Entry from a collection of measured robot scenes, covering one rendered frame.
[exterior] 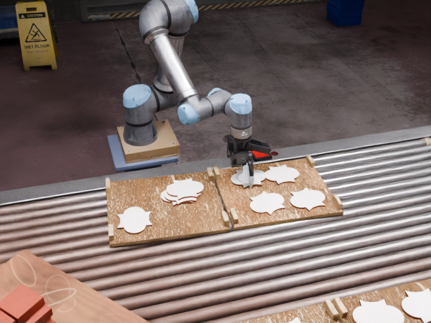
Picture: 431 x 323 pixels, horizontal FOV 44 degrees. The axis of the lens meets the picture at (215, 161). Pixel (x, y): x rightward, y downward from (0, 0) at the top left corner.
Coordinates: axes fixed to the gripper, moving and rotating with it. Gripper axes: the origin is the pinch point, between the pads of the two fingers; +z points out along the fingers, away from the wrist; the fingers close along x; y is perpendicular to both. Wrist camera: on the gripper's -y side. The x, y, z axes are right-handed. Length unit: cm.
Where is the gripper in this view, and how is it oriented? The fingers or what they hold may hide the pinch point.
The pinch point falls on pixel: (248, 177)
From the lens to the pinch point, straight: 207.0
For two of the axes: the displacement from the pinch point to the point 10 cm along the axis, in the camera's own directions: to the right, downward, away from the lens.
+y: -9.7, 1.7, -1.6
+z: 0.5, 8.2, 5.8
